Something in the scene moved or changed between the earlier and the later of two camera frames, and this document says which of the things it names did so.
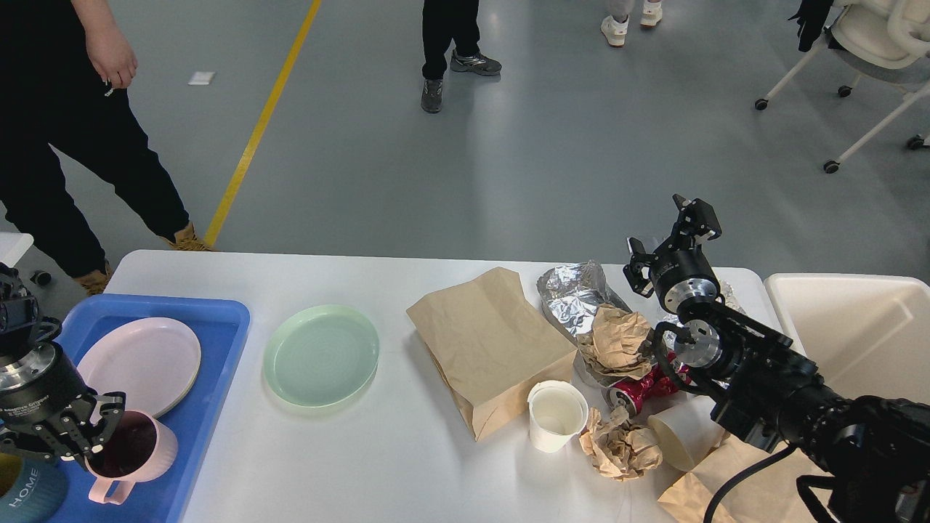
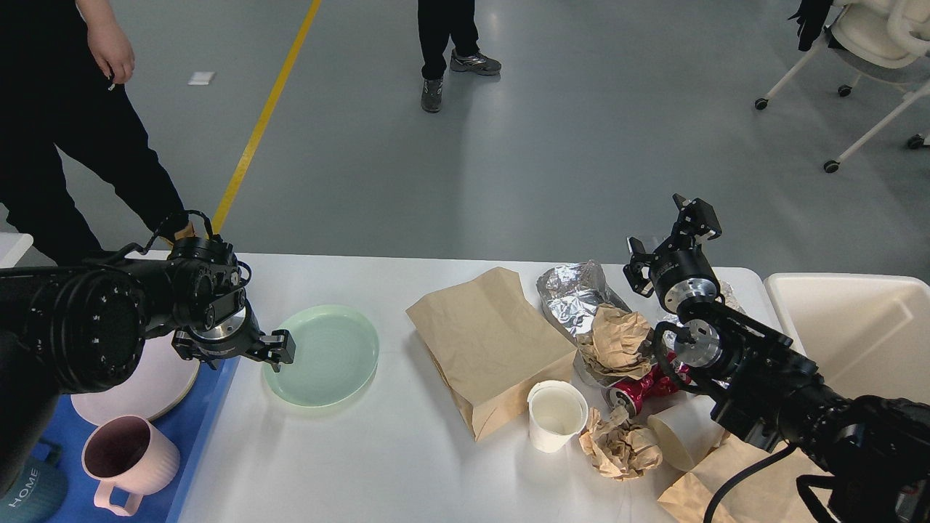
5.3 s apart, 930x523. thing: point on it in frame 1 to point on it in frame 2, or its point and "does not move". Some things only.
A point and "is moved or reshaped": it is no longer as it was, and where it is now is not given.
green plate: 321,356 does not move
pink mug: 144,446 is moved or reshaped
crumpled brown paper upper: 614,343 does not move
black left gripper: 37,385 to 230,338
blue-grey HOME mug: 33,488 does not move
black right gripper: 679,272 does not move
